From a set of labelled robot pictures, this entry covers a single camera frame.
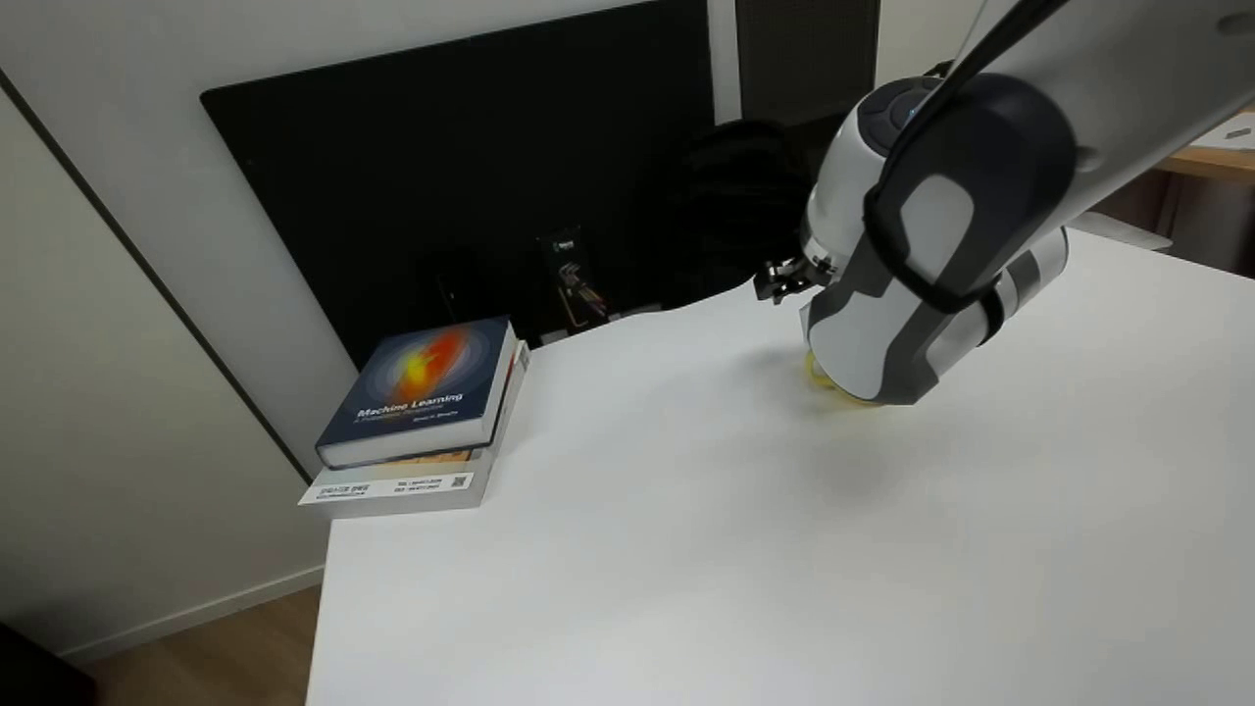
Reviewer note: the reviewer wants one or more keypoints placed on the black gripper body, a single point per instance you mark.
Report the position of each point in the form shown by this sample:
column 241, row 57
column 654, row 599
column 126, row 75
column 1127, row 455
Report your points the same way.
column 792, row 276

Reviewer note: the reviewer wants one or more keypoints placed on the large black flat panel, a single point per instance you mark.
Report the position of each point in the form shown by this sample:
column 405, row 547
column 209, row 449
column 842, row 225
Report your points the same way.
column 433, row 169

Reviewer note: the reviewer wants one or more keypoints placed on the blue book stack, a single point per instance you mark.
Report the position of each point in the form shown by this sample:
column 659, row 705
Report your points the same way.
column 405, row 489

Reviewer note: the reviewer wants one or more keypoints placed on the yellow enamel mug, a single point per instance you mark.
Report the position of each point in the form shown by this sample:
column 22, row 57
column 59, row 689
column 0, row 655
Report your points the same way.
column 826, row 381

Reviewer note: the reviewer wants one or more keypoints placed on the black backpack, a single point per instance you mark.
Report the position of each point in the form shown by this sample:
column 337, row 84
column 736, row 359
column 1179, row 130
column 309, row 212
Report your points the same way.
column 732, row 210

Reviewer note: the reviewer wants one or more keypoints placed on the tall dark leaning board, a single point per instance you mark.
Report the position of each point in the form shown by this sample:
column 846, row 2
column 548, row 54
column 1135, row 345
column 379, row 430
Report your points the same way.
column 805, row 59

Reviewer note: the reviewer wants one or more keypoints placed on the wooden desk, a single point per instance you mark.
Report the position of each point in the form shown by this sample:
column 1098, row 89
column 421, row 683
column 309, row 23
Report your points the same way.
column 1217, row 161

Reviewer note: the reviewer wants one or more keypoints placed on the dark blue book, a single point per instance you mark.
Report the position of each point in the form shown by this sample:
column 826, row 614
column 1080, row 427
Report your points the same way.
column 418, row 385

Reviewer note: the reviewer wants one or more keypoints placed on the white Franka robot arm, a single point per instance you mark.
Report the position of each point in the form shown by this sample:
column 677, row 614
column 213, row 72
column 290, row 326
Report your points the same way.
column 992, row 221

